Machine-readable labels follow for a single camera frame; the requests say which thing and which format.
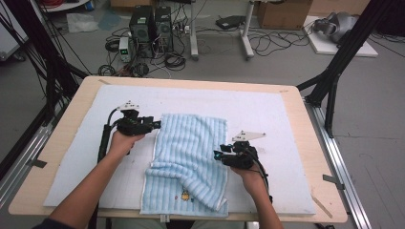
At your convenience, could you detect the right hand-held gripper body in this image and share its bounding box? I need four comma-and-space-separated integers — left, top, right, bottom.
222, 130, 266, 170

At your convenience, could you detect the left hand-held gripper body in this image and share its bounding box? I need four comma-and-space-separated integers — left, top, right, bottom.
116, 100, 154, 137

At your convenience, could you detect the light blue striped towel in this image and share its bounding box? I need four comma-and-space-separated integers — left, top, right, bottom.
139, 113, 229, 219

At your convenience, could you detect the person's left hand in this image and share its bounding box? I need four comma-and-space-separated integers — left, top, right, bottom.
106, 129, 146, 161

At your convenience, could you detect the person's right hand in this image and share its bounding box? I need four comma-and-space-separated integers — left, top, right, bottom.
230, 163, 266, 196

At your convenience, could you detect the white foam mat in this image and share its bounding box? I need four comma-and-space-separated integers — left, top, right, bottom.
42, 84, 317, 216

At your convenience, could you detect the white power supply unit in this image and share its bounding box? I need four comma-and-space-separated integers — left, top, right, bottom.
118, 36, 132, 63

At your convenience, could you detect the large black computer tower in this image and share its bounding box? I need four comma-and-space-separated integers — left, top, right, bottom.
128, 5, 156, 59

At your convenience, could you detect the slim black computer tower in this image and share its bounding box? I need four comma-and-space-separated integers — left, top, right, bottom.
154, 6, 175, 53

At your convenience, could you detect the white desk leg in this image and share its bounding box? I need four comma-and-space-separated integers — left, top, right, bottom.
189, 0, 201, 61
240, 0, 256, 61

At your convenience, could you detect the thin wooden stick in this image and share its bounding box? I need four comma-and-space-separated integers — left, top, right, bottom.
310, 194, 334, 219

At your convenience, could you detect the black tape strip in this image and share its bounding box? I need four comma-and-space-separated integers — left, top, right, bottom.
27, 158, 48, 169

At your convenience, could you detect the white plastic bag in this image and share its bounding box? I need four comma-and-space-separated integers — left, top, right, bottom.
66, 12, 100, 34

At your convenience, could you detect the flat black box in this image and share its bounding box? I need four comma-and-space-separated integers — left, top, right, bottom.
215, 14, 246, 31

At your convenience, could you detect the white floor board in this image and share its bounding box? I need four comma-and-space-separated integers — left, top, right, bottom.
302, 14, 379, 58

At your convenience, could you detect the brown cardboard box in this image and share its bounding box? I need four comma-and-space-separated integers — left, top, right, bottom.
257, 0, 313, 31

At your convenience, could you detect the grey helmet-shaped device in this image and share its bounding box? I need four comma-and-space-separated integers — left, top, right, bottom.
312, 11, 359, 44

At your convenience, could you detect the coil of black cable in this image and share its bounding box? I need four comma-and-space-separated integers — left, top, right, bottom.
163, 52, 187, 72
104, 37, 120, 53

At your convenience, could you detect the aluminium rail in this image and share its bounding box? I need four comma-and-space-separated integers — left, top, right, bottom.
0, 101, 70, 208
304, 98, 373, 229

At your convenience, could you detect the tangle of black floor cables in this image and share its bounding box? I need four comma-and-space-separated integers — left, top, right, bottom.
247, 28, 311, 58

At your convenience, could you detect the black metal frame strut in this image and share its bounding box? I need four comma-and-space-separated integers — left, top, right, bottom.
0, 0, 91, 126
295, 0, 396, 138

